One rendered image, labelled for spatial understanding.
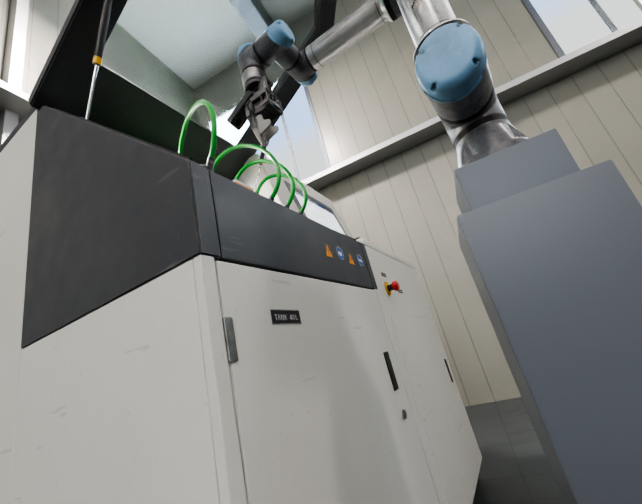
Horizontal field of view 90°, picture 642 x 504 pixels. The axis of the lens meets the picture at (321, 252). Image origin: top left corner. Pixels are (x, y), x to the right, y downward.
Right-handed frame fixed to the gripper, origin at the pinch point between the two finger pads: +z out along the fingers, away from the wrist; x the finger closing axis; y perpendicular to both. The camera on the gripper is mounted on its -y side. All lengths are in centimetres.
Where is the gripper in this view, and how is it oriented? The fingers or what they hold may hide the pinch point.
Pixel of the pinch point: (262, 143)
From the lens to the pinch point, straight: 99.1
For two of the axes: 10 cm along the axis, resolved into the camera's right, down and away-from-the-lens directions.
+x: 5.0, 1.7, 8.5
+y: 8.3, -3.6, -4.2
